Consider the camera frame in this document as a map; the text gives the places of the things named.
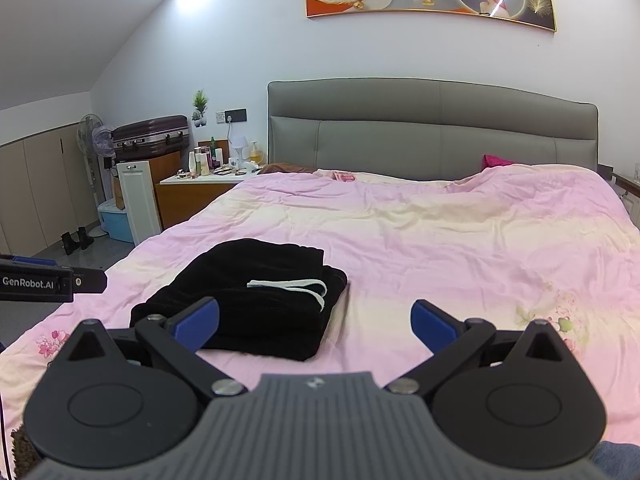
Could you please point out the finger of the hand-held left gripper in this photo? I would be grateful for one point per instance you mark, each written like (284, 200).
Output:
(91, 281)

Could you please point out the beige wardrobe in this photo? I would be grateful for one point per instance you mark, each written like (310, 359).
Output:
(35, 190)

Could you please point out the purple suitcase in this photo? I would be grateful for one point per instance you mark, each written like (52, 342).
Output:
(150, 135)

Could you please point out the brown pillow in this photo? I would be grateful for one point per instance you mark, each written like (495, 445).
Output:
(285, 167)

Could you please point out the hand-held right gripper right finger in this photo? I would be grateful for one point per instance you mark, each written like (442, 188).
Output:
(430, 327)

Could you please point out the magenta pillow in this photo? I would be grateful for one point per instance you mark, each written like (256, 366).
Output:
(495, 161)

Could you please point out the group of cosmetic bottles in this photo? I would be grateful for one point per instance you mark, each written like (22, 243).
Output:
(202, 162)

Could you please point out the black pants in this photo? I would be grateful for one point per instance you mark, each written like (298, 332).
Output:
(225, 280)

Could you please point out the brown rug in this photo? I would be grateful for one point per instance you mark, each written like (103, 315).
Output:
(22, 447)

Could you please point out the blue storage box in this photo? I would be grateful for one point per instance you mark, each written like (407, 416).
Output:
(116, 222)

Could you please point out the dark wooden nightstand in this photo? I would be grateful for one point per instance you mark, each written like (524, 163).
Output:
(625, 190)

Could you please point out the person's leg in jeans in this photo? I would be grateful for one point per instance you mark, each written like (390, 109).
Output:
(617, 462)

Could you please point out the clear drinking glass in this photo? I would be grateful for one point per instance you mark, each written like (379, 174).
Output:
(636, 172)

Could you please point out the small potted plant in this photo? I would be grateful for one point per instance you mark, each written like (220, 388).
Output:
(199, 105)

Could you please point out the grey padded headboard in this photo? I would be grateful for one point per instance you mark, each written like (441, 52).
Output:
(400, 130)

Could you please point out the white table lamp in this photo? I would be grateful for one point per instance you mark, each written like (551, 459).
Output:
(240, 147)

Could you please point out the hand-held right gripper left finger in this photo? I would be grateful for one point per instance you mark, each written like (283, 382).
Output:
(197, 327)

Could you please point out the black wall panel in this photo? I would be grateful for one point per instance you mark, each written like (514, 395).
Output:
(236, 116)

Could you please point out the standing fan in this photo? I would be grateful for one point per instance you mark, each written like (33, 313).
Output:
(92, 135)

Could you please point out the red patterned cloth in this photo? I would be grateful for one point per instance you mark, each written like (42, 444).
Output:
(344, 176)

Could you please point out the pink floral blanket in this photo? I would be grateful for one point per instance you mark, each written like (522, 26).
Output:
(450, 240)

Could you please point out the white wall socket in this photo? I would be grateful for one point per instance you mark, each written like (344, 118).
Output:
(220, 117)

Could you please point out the white cabinet door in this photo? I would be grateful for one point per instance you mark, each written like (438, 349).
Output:
(137, 200)

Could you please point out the wooden nightstand white top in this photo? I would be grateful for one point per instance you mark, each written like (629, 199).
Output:
(190, 200)

